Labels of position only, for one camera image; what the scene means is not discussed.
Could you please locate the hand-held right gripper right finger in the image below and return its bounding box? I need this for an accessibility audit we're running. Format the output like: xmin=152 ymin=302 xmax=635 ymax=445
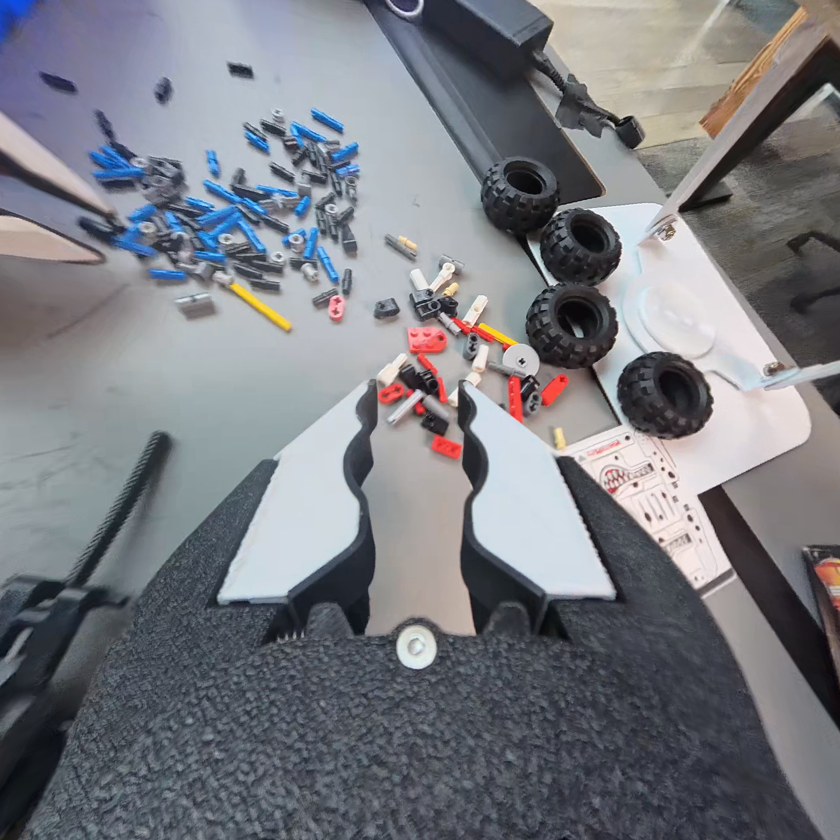
xmin=456 ymin=381 xmax=619 ymax=619

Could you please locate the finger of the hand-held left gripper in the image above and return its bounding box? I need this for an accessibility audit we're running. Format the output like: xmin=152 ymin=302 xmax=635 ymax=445
xmin=0 ymin=110 xmax=118 ymax=220
xmin=0 ymin=207 xmax=107 ymax=266

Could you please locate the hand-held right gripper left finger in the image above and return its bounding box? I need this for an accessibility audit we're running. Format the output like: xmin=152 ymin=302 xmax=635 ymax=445
xmin=215 ymin=379 xmax=379 ymax=614

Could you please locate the pile of blue black pins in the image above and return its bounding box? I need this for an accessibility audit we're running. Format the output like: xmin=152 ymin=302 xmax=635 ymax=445
xmin=36 ymin=59 xmax=362 ymax=322

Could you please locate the partly built toy chassis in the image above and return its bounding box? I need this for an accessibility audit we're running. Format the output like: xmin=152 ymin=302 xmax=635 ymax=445
xmin=0 ymin=430 xmax=173 ymax=729

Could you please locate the grey desk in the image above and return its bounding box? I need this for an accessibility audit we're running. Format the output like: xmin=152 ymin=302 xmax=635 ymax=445
xmin=0 ymin=0 xmax=840 ymax=840

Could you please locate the toy sticker sheet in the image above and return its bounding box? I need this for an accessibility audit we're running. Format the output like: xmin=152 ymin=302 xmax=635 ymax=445
xmin=564 ymin=430 xmax=736 ymax=592

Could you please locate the black toy tyre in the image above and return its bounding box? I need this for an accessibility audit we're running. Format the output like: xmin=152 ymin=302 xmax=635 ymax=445
xmin=617 ymin=352 xmax=714 ymax=439
xmin=481 ymin=157 xmax=560 ymax=236
xmin=539 ymin=208 xmax=622 ymax=286
xmin=526 ymin=283 xmax=618 ymax=370

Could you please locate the pile of red white pieces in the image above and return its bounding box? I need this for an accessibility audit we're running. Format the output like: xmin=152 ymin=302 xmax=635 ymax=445
xmin=311 ymin=233 xmax=572 ymax=460

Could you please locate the yellow toy axle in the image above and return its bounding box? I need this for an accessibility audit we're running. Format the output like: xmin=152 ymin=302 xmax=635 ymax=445
xmin=230 ymin=282 xmax=293 ymax=332

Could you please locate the white book stand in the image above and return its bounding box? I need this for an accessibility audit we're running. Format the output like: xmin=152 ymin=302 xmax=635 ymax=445
xmin=525 ymin=82 xmax=840 ymax=496

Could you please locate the toy set box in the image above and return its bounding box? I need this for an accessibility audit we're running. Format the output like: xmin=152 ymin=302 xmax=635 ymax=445
xmin=802 ymin=543 xmax=840 ymax=667

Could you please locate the black power adapter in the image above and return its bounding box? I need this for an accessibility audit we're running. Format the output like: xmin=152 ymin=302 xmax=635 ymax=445
xmin=420 ymin=0 xmax=555 ymax=80
xmin=364 ymin=0 xmax=606 ymax=206

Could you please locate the black adapter cable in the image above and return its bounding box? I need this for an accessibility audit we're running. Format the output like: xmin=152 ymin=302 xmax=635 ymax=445
xmin=533 ymin=49 xmax=647 ymax=151

